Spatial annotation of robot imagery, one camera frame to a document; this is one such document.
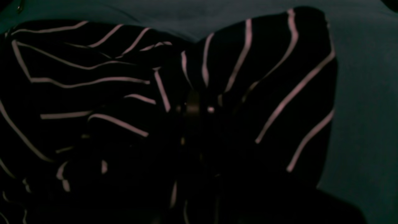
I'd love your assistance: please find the blue table cloth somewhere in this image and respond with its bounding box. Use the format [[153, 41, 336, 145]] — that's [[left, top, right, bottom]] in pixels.
[[1, 0, 398, 224]]

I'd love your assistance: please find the navy white striped t-shirt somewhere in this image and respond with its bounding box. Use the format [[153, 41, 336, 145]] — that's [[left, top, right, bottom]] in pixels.
[[0, 6, 338, 224]]

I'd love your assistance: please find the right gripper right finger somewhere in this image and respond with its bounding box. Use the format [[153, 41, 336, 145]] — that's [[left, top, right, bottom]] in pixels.
[[200, 94, 236, 224]]

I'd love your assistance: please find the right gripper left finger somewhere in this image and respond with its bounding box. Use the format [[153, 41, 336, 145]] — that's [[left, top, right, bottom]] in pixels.
[[168, 90, 199, 224]]

